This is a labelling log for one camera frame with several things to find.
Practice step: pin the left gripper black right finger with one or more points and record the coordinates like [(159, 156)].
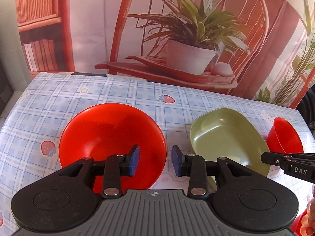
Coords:
[(198, 169)]

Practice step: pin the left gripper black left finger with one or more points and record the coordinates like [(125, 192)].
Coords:
[(111, 170)]

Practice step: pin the green rectangular plate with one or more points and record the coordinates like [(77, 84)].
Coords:
[(225, 132)]

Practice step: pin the person's right hand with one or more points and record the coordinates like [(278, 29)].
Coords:
[(308, 220)]

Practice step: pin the small red bowl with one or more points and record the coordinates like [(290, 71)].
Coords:
[(283, 138)]

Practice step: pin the large red bowl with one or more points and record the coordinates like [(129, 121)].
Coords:
[(112, 128)]

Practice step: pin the black exercise bike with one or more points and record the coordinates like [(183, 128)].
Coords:
[(306, 107)]

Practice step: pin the printed room backdrop cloth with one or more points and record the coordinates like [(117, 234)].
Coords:
[(253, 49)]

